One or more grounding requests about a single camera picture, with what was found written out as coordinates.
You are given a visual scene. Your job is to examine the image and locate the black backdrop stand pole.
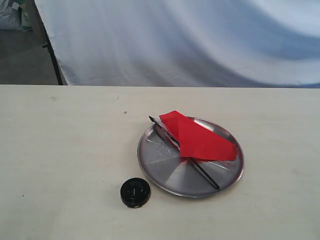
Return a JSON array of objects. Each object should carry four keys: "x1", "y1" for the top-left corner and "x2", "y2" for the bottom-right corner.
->
[{"x1": 34, "y1": 1, "x2": 64, "y2": 86}]

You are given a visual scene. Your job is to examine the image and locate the white sack in background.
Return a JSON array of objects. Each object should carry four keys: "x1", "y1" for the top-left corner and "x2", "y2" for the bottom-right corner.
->
[{"x1": 0, "y1": 0, "x2": 21, "y2": 31}]

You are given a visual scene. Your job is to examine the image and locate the red flag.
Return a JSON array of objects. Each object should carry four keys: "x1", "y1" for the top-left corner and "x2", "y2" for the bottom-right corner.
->
[{"x1": 148, "y1": 110, "x2": 238, "y2": 190}]

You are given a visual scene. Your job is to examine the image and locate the black round flag base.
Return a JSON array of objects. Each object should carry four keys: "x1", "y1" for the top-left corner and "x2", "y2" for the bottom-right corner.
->
[{"x1": 120, "y1": 177, "x2": 151, "y2": 209}]

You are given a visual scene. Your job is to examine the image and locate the white backdrop cloth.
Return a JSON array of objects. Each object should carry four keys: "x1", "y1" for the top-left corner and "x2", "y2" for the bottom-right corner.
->
[{"x1": 35, "y1": 0, "x2": 320, "y2": 88}]

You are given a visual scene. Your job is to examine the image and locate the round steel plate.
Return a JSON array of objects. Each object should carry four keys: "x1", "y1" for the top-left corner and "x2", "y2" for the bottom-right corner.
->
[{"x1": 137, "y1": 117, "x2": 245, "y2": 199}]

